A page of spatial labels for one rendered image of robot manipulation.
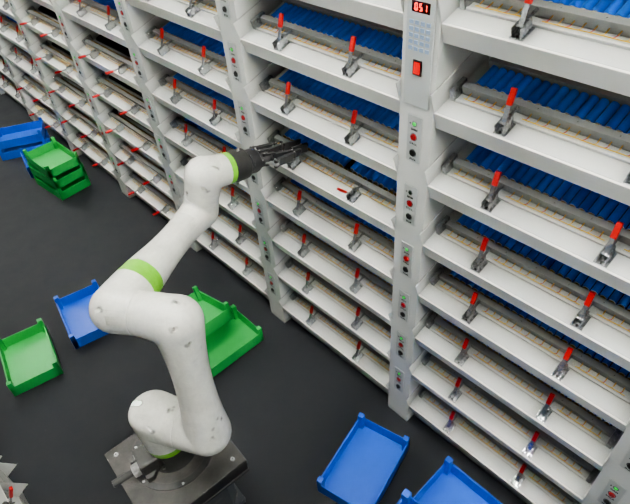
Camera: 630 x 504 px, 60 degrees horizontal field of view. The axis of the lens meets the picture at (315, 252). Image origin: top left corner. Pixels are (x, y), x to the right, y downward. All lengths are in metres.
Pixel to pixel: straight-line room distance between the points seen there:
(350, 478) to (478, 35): 1.50
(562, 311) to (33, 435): 1.96
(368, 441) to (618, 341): 1.07
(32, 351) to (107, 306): 1.45
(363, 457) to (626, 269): 1.21
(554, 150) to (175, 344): 0.89
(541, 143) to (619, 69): 0.22
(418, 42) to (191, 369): 0.89
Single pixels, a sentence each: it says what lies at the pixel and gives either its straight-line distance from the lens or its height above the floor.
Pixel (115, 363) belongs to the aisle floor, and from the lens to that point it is 2.56.
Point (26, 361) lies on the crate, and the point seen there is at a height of 0.00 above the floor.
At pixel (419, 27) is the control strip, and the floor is 1.45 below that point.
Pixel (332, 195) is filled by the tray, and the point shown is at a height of 0.88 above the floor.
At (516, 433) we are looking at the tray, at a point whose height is 0.32.
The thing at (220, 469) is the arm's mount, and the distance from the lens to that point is 1.76.
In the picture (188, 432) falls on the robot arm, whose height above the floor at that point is 0.60.
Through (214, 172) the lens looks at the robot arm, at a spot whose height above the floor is 1.05.
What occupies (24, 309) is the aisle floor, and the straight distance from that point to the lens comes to 3.00.
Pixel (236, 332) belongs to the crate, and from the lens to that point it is 2.49.
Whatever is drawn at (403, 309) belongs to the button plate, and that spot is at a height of 0.60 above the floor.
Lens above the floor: 1.88
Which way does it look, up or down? 42 degrees down
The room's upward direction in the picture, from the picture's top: 5 degrees counter-clockwise
